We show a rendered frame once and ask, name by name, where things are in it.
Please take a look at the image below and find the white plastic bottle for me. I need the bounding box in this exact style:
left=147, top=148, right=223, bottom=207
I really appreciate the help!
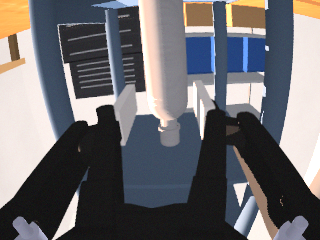
left=138, top=0, right=188, bottom=146

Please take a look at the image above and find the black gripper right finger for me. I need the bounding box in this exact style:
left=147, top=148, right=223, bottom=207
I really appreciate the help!
left=176, top=80, right=320, bottom=240

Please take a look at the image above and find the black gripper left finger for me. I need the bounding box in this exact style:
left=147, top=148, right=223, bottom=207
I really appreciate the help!
left=0, top=84, right=138, bottom=240

